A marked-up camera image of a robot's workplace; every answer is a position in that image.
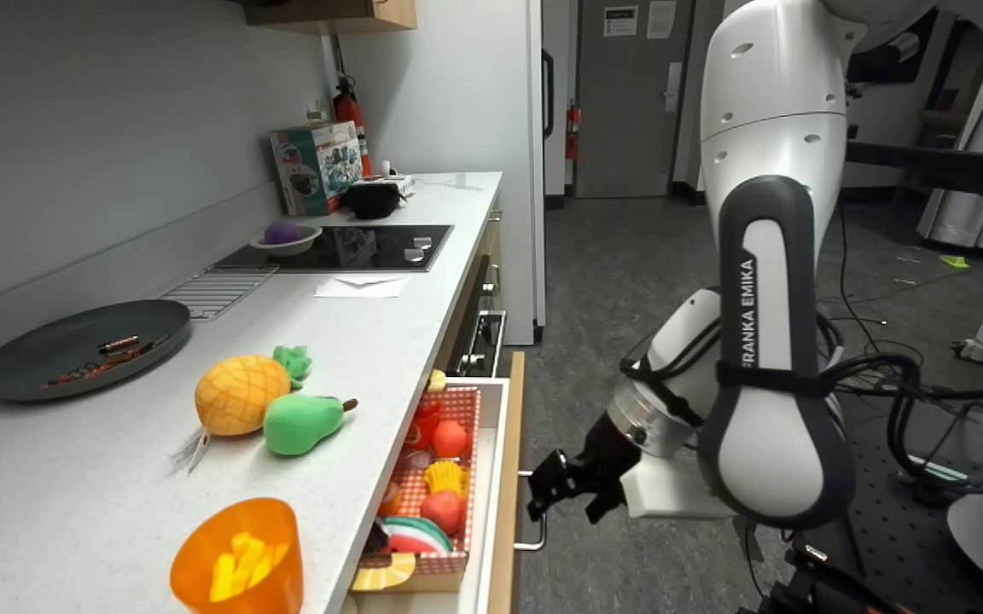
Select orange plastic cup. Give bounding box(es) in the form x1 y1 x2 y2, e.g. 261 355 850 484
168 496 307 614

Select white paper sheet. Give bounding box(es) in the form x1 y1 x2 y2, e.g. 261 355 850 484
315 272 414 303

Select yellow toy pineapple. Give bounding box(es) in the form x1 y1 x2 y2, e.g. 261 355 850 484
191 342 315 445

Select colourful toy box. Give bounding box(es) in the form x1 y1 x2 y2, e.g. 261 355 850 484
265 118 368 218

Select wooden drawer with metal handle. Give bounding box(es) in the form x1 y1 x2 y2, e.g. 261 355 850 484
341 350 550 614

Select teal flat object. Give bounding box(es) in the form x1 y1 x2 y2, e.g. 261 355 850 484
905 454 983 487

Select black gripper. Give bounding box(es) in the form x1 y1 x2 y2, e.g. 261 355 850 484
521 411 645 530

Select red checkered tray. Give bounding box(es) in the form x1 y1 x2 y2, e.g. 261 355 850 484
351 383 485 594

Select small black pot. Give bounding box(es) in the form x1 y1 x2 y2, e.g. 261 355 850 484
339 177 407 221

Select orange-red toy tomato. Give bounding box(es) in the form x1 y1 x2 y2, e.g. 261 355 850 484
430 421 472 460

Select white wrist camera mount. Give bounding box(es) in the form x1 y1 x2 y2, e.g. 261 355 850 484
622 449 734 524

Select yellow ridged toy food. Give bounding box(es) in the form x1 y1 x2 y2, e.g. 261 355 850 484
422 459 472 497

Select yellow toy fries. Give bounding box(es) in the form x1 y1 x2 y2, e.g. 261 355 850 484
209 530 291 604

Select green toy pear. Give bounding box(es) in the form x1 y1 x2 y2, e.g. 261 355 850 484
260 389 361 460

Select black floor cable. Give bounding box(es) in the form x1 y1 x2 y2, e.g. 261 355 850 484
820 203 983 481

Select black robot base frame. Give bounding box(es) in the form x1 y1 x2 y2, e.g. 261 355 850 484
756 539 913 614

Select white refrigerator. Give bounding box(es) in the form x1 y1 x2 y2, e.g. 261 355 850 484
415 0 558 350

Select wooden upper cabinet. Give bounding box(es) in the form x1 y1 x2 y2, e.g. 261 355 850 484
237 0 418 35

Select toy watermelon slice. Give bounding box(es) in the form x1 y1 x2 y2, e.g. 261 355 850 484
383 516 452 559

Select purple toy fruit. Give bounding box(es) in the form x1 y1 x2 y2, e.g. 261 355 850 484
261 218 307 247

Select grey door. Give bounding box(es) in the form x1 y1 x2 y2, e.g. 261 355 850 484
572 0 698 203

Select black glass cooktop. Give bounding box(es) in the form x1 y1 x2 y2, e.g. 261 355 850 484
209 221 457 276

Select black round plate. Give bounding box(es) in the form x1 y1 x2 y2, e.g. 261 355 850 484
0 296 195 406

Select beige bowl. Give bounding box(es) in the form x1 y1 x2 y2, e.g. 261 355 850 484
250 221 324 261

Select red toy can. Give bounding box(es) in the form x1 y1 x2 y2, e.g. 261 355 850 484
407 396 445 454

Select yellow toy slice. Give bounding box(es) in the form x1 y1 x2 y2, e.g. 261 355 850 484
351 553 415 594

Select black horizontal bar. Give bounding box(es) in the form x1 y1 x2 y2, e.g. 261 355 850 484
845 132 983 210

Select black and silver oven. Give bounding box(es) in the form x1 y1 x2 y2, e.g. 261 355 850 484
444 214 515 383

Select red toy apple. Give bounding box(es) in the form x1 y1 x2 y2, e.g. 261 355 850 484
418 487 472 539

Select red fire extinguisher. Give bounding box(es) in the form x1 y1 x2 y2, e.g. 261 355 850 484
329 71 364 131
563 98 582 163

